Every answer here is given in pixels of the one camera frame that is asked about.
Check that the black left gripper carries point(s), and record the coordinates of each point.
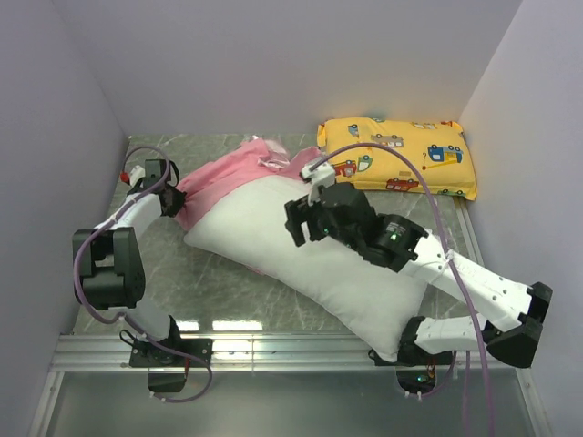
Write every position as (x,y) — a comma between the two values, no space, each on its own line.
(172,210)

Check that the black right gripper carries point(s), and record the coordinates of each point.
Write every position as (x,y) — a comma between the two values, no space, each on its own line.
(299,211)

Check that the pink rose satin pillowcase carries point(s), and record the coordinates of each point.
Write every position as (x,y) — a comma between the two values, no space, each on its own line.
(228,177)

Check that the white pillow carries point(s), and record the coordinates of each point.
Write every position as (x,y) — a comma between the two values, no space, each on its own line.
(372,302)

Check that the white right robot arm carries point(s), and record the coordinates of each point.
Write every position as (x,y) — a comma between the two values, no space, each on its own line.
(506,318)

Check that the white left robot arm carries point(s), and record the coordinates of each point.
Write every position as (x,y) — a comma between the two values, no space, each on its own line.
(110,280)

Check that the yellow cartoon vehicle pillow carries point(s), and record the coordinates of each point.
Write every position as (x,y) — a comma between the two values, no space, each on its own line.
(400,156)

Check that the aluminium mounting rail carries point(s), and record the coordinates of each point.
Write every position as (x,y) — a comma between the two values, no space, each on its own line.
(229,352)

